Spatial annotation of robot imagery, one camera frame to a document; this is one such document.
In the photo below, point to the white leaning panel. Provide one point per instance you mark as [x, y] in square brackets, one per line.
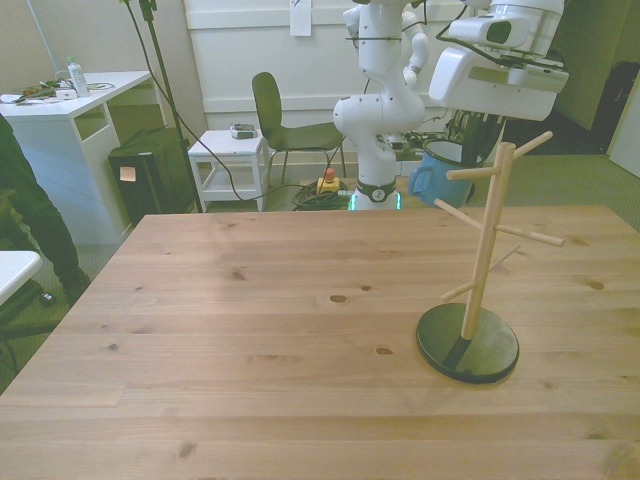
[627, 145]

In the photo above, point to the small blue enamel mug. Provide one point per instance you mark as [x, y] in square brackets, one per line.
[440, 175]

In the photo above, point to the yellow emergency stop button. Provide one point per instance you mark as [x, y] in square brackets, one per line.
[329, 184]

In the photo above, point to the grey device on side table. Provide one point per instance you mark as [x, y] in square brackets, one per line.
[243, 131]

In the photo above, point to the dark bag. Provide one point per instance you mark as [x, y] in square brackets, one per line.
[617, 100]

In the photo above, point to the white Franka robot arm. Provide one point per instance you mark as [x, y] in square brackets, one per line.
[380, 115]

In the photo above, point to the white side table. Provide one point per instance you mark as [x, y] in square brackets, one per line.
[227, 147]

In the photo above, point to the white desk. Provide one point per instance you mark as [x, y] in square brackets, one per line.
[55, 145]

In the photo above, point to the orange sticky note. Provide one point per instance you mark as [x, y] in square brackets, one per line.
[128, 174]

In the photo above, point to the tool clutter on desk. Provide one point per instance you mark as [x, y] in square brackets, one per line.
[35, 92]

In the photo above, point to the black tripod stand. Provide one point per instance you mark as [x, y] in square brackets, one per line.
[165, 100]

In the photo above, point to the black computer tower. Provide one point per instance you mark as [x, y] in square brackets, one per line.
[150, 185]

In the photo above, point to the clear plastic bottle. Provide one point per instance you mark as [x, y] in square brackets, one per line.
[79, 80]

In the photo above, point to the dark wrist camera mount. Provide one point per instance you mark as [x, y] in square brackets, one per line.
[520, 75]

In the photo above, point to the person in dark clothes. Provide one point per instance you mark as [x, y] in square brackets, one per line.
[30, 210]

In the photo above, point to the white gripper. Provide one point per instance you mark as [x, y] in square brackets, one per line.
[490, 97]

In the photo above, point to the small white box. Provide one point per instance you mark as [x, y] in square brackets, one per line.
[65, 93]

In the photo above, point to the white paper on wall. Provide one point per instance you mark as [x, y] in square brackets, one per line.
[300, 17]

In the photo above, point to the white rounded table corner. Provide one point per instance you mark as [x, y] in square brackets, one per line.
[15, 270]

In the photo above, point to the dark plastic chair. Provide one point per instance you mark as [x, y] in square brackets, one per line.
[267, 107]

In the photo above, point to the wooden mug tree black base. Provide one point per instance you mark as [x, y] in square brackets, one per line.
[490, 350]

